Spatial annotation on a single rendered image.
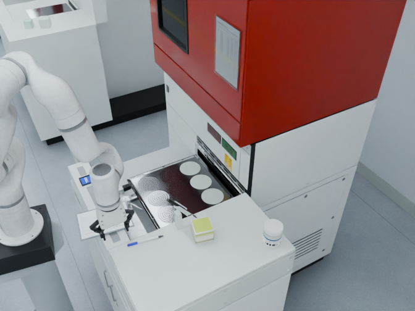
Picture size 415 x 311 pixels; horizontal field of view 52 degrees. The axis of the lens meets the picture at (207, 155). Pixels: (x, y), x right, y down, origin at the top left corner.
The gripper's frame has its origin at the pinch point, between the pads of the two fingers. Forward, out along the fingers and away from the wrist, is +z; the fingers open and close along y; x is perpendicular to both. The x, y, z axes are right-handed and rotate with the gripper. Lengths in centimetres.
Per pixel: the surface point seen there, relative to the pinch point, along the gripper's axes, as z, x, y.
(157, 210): 11.3, -12.3, -21.9
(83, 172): 5.7, -45.1, -0.4
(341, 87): -34, 2, -102
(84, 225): 4.5, -12.7, 8.6
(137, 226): 13.3, -9.8, -11.5
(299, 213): 37, 3, -92
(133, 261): 4.9, 12.2, -1.8
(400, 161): 68, -21, -206
